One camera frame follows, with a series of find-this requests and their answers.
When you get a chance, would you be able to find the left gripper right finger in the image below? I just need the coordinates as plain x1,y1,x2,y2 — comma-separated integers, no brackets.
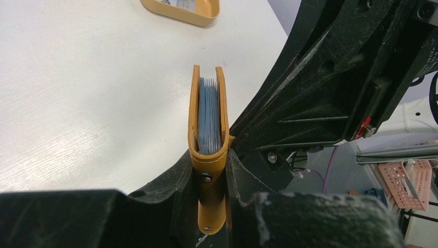
225,150,406,247

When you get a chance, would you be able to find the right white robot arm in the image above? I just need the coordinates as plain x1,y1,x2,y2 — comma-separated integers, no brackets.
231,1,437,155

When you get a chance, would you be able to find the pink perforated basket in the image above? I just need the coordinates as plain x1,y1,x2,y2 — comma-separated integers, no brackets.
377,160,432,211

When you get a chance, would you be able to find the yellow leather card holder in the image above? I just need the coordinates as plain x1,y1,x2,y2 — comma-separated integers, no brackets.
187,65,233,236

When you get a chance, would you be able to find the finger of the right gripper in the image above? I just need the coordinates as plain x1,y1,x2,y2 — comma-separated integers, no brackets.
231,1,411,154

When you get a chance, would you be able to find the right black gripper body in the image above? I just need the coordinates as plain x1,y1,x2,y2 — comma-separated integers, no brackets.
342,1,437,141

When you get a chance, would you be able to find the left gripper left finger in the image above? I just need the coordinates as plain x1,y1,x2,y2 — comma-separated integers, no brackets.
1,152,198,247

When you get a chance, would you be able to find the aluminium frame rail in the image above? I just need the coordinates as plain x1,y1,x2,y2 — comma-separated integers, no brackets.
356,140,437,164

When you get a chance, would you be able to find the orange oval tray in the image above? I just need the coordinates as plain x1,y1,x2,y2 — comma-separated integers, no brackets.
140,0,220,27

